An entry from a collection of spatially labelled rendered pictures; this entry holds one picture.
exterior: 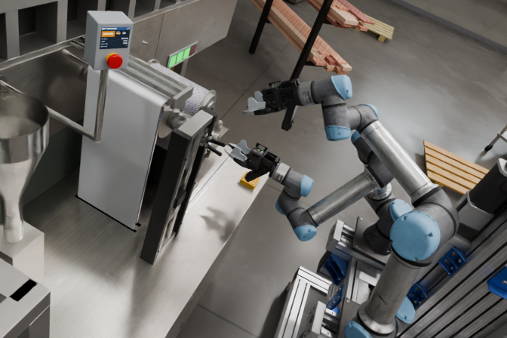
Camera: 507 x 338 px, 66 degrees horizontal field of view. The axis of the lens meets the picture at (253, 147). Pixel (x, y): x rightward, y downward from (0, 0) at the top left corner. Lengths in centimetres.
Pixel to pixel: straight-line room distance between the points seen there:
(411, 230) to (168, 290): 75
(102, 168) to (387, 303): 96
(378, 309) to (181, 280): 61
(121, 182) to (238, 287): 136
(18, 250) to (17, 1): 56
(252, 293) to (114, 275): 132
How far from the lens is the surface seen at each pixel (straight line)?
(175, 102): 108
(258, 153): 149
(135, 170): 126
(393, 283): 123
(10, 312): 50
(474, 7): 1167
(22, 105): 91
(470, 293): 162
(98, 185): 142
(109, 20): 80
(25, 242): 108
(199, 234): 149
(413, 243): 112
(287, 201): 154
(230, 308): 243
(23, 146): 81
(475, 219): 151
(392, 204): 183
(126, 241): 142
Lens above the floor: 204
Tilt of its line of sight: 36 degrees down
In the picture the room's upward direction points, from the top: 23 degrees clockwise
